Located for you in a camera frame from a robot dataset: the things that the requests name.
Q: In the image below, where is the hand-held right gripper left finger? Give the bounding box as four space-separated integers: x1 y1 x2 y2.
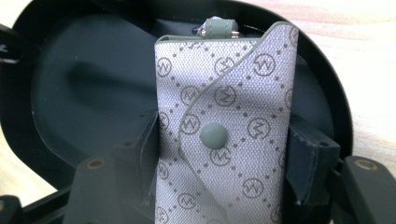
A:
111 110 161 224

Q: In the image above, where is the black oval tray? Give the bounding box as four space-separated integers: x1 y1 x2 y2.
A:
0 0 355 224

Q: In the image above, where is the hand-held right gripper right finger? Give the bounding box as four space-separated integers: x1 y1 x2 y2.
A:
284 116 342 207

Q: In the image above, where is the grey patterned key pouch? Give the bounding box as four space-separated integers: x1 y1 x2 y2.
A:
153 16 300 224

